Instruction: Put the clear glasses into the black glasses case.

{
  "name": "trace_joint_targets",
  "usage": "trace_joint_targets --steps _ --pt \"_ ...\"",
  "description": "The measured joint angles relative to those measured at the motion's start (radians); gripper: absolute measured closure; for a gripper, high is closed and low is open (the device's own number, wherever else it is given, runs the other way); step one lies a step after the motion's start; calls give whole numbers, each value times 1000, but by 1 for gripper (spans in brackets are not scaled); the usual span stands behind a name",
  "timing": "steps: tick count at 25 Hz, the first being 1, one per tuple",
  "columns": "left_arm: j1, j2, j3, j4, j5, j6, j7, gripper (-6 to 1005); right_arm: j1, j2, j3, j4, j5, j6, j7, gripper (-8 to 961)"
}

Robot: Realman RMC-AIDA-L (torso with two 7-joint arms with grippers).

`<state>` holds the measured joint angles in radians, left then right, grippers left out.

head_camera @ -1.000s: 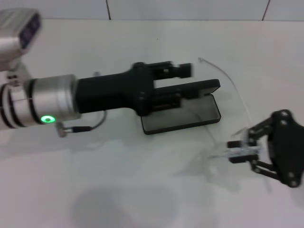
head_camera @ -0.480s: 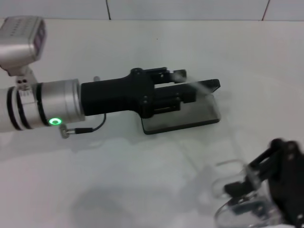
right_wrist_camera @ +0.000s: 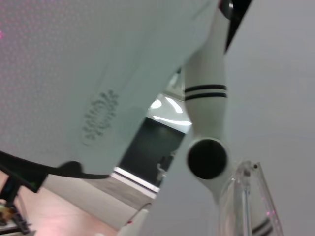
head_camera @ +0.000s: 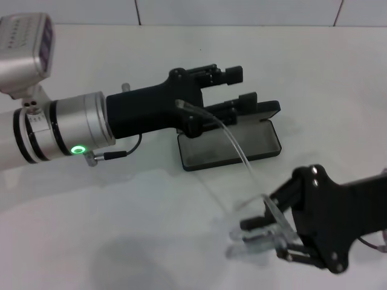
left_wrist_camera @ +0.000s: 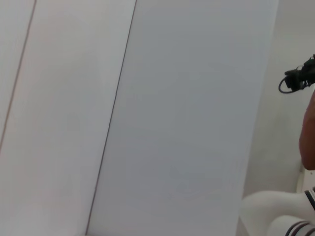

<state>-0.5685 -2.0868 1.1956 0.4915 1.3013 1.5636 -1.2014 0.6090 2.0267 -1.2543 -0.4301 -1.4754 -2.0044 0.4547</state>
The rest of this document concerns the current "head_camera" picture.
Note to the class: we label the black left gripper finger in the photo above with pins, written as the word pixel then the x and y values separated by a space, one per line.
pixel 248 99

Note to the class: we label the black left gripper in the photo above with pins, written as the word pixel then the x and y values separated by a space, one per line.
pixel 145 111

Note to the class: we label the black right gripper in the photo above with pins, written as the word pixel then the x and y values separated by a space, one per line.
pixel 326 217

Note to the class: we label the clear white glasses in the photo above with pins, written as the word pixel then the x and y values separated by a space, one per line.
pixel 242 246

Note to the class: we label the black glasses case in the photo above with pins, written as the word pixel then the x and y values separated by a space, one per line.
pixel 211 151

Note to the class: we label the silver left gripper connector stub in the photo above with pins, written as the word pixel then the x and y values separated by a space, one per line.
pixel 125 87

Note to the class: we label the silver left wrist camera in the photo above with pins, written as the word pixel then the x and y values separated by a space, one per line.
pixel 24 60

